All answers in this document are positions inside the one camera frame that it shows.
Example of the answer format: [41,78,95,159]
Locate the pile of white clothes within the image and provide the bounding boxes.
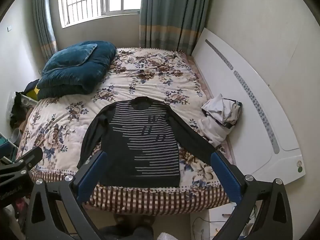
[197,94,242,147]

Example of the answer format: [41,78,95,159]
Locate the yellow cloth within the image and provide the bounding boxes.
[26,85,40,101]

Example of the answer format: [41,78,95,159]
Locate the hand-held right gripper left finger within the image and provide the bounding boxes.
[24,151,108,240]

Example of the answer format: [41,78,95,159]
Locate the teal pillow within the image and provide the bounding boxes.
[42,43,98,76]

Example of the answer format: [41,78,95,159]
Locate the teal folded quilt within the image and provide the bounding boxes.
[36,41,116,99]

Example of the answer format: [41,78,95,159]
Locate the dark clothes heap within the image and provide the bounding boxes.
[9,79,40,128]

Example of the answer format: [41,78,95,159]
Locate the window with grille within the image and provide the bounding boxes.
[57,0,144,28]

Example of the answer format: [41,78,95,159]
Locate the white bedside cabinet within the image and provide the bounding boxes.
[190,200,263,240]

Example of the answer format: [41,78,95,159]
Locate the floral bed blanket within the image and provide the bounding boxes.
[17,47,234,216]

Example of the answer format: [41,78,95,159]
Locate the dark striped sweater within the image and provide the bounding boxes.
[76,96,216,188]

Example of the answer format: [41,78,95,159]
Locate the blue-grey curtain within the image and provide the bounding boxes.
[32,0,58,61]
[139,0,213,56]

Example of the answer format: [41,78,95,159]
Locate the grey round container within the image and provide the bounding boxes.
[11,128,21,145]

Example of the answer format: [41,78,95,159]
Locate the white headboard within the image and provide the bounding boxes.
[191,27,307,179]

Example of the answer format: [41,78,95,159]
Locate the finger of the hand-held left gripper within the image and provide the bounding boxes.
[0,146,43,203]

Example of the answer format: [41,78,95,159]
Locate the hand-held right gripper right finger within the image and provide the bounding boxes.
[210,151,293,240]

